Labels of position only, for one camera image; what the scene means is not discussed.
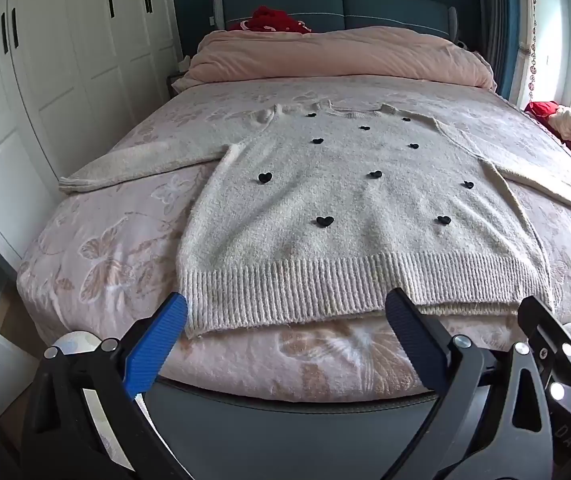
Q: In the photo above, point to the red cloth with white trim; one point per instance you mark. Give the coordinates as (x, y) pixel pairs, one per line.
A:
(270, 20)

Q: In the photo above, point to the bed with butterfly bedspread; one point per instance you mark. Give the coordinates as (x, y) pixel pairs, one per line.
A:
(115, 240)

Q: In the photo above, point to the red cloth by window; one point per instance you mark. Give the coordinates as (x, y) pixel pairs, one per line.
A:
(540, 112)

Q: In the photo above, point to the cream sweater with black hearts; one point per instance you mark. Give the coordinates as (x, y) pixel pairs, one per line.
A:
(340, 200)

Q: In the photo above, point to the teal padded headboard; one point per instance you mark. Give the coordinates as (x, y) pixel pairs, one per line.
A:
(390, 5)

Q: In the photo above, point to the grey curtain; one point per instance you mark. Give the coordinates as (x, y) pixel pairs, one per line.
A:
(500, 25)

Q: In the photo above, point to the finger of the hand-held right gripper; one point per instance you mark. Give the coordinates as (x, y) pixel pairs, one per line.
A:
(553, 340)

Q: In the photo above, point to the white wardrobe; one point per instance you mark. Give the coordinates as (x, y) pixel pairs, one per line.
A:
(65, 85)

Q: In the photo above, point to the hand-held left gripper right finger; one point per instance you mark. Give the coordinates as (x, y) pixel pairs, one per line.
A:
(413, 337)

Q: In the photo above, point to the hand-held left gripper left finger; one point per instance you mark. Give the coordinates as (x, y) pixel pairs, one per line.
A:
(156, 342)

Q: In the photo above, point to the pink duvet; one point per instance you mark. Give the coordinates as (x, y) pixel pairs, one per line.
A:
(340, 55)

